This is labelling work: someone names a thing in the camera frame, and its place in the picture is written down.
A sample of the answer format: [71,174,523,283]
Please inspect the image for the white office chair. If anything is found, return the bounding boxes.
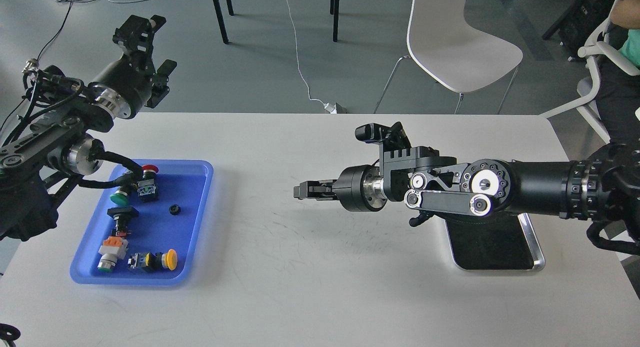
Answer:
[541,0,639,142]

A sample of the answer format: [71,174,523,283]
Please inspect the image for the black table legs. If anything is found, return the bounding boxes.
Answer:
[209,0,341,45]

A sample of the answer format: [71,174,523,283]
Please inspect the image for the silver metal tray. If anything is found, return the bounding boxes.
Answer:
[445,212,546,273]

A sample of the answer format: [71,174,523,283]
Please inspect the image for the yellow mushroom push button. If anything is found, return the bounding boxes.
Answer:
[126,249,178,273]

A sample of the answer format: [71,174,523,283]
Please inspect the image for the orange grey push button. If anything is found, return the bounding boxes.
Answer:
[97,236,129,273]

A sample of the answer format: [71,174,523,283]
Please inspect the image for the white power cable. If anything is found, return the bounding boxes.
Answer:
[281,0,348,115]

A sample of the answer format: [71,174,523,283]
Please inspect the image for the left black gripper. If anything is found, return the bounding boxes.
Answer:
[89,15,178,120]

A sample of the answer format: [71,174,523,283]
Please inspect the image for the small black gear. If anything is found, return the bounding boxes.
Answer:
[168,204,182,216]

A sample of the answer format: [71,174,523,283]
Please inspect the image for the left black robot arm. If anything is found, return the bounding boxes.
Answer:
[0,15,177,242]

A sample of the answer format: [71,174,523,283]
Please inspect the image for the black cabinet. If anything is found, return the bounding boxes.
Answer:
[542,0,617,62]

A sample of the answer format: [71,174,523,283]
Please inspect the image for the white plastic chair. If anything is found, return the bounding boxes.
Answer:
[373,0,524,115]

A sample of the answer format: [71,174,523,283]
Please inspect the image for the green push button switch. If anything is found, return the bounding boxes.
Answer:
[109,171,138,207]

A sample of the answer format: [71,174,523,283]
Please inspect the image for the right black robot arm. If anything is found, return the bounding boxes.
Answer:
[294,122,640,255]

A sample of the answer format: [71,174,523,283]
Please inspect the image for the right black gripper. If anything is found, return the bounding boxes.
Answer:
[294,165,387,212]

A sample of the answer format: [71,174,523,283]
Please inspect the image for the black selector switch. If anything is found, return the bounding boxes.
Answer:
[106,206,140,238]

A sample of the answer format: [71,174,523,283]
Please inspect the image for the red mushroom push button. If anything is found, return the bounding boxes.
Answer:
[137,164,159,202]

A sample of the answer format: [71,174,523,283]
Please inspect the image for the blue plastic tray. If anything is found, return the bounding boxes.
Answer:
[70,159,214,286]

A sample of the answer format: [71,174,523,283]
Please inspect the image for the black floor cable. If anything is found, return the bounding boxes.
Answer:
[0,0,126,138]

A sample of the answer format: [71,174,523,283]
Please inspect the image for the seated person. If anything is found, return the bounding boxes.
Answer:
[595,0,640,144]

